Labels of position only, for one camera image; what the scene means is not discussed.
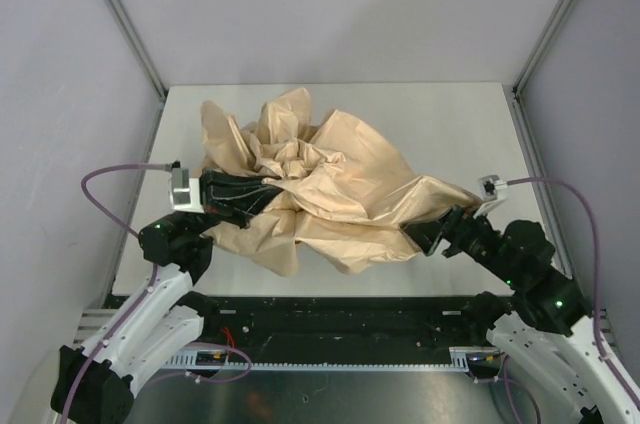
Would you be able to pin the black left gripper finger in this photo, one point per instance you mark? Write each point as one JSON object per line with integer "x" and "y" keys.
{"x": 238, "y": 187}
{"x": 241, "y": 212}

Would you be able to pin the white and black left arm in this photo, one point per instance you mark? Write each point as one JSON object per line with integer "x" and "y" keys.
{"x": 99, "y": 381}

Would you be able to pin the right aluminium frame post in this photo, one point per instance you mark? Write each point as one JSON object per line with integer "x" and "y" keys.
{"x": 551, "y": 30}

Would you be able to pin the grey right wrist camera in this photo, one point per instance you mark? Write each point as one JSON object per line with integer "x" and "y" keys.
{"x": 493, "y": 192}

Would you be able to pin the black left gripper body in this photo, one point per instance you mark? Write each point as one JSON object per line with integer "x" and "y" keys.
{"x": 211, "y": 192}

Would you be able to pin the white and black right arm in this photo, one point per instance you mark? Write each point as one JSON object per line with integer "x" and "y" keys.
{"x": 547, "y": 326}

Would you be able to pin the left aluminium frame post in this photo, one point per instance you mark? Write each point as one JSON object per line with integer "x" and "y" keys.
{"x": 140, "y": 52}

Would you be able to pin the aluminium frame post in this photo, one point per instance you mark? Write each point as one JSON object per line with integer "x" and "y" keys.
{"x": 140, "y": 52}
{"x": 551, "y": 30}

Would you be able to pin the aluminium extrusion bracket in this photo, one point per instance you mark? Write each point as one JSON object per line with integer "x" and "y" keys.
{"x": 91, "y": 321}

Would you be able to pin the beige and black folding umbrella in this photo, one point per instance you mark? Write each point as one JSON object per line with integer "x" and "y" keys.
{"x": 345, "y": 189}

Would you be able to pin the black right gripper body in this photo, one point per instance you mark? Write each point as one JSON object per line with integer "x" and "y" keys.
{"x": 451, "y": 230}

